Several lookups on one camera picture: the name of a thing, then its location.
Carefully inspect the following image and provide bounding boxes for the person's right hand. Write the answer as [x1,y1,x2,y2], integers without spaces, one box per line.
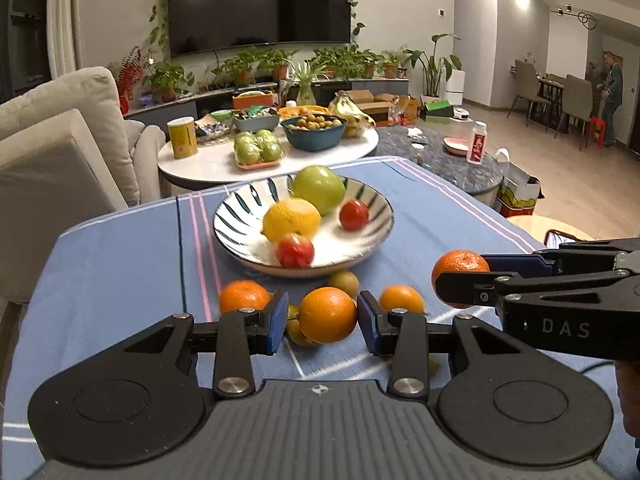
[615,360,640,449]

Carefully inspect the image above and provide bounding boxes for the yellow can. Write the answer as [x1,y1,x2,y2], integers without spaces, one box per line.
[167,116,199,160]

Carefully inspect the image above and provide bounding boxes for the wrapped green apple pack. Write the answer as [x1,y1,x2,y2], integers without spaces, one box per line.
[233,129,284,169]

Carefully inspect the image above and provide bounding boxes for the round wooden table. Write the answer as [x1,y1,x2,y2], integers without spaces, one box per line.
[507,215,597,252]

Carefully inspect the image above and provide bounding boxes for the white air purifier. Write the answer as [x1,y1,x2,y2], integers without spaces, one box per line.
[445,71,467,107]

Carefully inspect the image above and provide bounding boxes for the dark dining table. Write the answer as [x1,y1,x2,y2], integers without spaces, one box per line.
[537,77,566,121]

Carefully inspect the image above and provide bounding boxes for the blue striped tablecloth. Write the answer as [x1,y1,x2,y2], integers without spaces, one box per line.
[0,156,621,461]

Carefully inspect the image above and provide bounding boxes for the bunch of bananas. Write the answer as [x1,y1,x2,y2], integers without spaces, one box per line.
[328,91,377,139]

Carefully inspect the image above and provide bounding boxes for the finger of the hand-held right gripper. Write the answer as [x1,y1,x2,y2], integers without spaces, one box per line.
[481,237,640,273]
[433,254,640,307]

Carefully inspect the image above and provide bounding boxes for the mandarin orange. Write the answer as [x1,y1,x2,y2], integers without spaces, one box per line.
[431,250,491,310]
[219,280,272,315]

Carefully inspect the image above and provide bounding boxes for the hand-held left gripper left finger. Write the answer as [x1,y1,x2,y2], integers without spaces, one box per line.
[120,289,291,402]

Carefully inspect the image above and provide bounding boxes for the smooth orange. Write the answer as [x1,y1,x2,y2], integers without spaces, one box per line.
[379,285,426,315]
[298,287,358,345]

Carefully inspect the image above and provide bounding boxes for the small red apple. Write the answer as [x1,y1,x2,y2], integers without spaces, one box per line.
[275,233,316,269]

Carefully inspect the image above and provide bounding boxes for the black striped white bowl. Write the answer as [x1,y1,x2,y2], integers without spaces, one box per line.
[213,176,394,279]

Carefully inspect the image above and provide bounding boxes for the black flat television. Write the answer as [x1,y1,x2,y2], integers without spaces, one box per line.
[167,0,352,58]

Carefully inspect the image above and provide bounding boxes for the white curtain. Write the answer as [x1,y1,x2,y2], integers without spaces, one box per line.
[47,0,86,76]

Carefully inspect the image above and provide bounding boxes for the orange plastic basket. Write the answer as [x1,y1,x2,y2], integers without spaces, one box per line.
[277,104,331,120]

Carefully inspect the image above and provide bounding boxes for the small teal bowl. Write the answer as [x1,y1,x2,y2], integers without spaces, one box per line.
[232,106,280,134]

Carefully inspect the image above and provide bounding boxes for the yellow lemon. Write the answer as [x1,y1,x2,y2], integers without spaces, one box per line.
[262,198,322,244]

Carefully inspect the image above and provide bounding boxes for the large teal bowl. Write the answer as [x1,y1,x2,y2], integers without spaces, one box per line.
[280,115,348,153]

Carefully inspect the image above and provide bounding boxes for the red plant in red vase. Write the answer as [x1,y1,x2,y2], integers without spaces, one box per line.
[107,46,151,114]

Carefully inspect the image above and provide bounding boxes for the green box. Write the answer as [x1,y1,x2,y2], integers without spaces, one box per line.
[421,100,453,121]

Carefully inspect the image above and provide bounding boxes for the white bottle with red label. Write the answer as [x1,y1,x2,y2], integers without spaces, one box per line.
[466,121,488,165]

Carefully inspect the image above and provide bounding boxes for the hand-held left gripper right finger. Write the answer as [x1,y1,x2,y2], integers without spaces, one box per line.
[356,290,527,403]

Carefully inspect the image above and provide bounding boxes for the printed paper bag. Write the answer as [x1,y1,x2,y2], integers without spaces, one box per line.
[495,148,542,219]

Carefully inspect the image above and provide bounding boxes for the shiny snack packets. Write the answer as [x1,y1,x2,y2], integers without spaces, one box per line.
[195,112,236,139]

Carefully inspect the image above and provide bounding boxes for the potted green plant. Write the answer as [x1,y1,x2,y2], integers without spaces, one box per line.
[382,49,406,80]
[212,47,301,87]
[142,60,196,104]
[312,45,386,81]

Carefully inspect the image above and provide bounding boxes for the round white table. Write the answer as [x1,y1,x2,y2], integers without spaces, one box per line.
[157,126,379,197]

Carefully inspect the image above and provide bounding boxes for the dark window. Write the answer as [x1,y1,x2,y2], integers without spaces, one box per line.
[0,0,53,96]

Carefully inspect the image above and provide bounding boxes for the orange storage box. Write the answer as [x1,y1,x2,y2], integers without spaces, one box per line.
[232,91,275,110]

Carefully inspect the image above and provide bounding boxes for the open cardboard box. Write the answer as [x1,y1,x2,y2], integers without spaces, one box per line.
[345,90,401,127]

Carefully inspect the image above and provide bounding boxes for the grey dining chair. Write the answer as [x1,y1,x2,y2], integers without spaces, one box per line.
[555,74,596,151]
[510,60,551,126]

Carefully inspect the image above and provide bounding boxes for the tall leafy floor plant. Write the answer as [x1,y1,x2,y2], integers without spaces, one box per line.
[402,34,463,106]

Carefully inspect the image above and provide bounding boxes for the glass vase with green plant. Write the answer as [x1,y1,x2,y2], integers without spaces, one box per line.
[290,61,327,106]

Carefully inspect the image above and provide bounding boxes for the red tomato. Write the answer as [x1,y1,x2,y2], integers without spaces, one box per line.
[339,199,370,232]

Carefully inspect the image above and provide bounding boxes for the hanging green vine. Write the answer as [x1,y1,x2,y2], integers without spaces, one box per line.
[345,0,366,37]
[149,0,174,56]

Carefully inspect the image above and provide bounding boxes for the beige sofa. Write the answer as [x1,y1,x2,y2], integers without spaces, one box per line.
[0,66,167,306]

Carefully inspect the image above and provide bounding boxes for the dark marble table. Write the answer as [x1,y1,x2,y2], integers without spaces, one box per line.
[372,126,506,211]

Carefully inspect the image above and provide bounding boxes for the black ring ceiling lamp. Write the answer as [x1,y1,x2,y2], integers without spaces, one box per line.
[550,4,599,31]

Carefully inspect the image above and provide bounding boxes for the grey television cabinet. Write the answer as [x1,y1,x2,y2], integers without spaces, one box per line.
[124,76,411,122]

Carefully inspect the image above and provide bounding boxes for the pile of small olive fruits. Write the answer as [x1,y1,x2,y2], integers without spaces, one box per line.
[289,114,344,132]

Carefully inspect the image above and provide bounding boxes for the beige square cushion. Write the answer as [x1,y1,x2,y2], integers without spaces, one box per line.
[0,108,129,306]

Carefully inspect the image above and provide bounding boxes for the large green apple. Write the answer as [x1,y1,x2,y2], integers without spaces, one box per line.
[291,165,347,216]

